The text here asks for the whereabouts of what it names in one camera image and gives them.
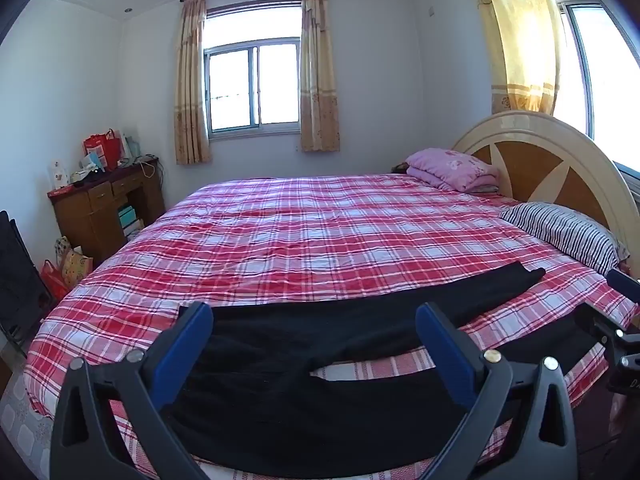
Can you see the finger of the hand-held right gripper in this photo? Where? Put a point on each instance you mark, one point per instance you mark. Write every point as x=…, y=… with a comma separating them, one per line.
x=622, y=282
x=597, y=322

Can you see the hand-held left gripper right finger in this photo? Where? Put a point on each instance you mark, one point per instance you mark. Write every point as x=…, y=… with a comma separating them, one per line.
x=441, y=342

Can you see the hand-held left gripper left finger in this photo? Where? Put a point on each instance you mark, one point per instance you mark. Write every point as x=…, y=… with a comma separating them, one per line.
x=194, y=329

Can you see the black pants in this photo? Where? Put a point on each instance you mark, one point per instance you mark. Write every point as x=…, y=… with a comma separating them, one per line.
x=300, y=340

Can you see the striped pillow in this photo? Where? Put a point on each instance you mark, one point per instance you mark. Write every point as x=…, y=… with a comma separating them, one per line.
x=565, y=232

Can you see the stack of books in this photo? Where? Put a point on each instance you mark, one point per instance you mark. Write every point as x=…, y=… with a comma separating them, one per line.
x=130, y=222

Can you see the yellow patterned bag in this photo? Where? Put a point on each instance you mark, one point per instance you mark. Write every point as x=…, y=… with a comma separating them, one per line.
x=75, y=265

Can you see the red plastic bag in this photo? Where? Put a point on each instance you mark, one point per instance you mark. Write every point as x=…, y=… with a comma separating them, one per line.
x=54, y=280

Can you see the brown wooden desk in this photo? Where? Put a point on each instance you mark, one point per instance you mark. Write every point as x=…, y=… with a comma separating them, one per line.
x=100, y=210

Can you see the red plaid bed sheet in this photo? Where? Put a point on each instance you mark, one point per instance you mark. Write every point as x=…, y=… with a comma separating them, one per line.
x=325, y=230

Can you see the cream and brown headboard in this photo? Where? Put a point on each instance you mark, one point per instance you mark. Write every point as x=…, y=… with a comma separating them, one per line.
x=540, y=130

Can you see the pink folded blanket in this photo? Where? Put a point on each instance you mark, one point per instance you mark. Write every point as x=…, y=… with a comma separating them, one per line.
x=450, y=166

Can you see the black flat panel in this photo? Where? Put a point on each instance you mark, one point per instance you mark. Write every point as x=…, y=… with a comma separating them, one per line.
x=20, y=280

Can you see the grey floral cloth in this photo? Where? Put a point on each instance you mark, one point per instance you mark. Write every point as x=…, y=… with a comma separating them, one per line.
x=22, y=425

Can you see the white paper bag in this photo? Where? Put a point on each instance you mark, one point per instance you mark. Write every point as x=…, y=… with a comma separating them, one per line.
x=127, y=144

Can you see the red gift bag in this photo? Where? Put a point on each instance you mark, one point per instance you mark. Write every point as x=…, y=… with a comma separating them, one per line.
x=102, y=147

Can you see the white carton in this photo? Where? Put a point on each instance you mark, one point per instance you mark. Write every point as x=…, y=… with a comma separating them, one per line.
x=59, y=176

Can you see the large bright window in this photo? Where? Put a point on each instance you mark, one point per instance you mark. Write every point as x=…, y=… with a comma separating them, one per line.
x=605, y=70

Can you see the sliding window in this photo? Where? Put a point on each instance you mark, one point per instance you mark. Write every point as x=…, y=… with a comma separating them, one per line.
x=230, y=90

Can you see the beige floral curtain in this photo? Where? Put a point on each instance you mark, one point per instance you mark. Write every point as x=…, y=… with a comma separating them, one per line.
x=187, y=85
x=319, y=70

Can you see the yellow curtain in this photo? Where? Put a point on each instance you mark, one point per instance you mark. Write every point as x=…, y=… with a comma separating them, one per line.
x=520, y=35

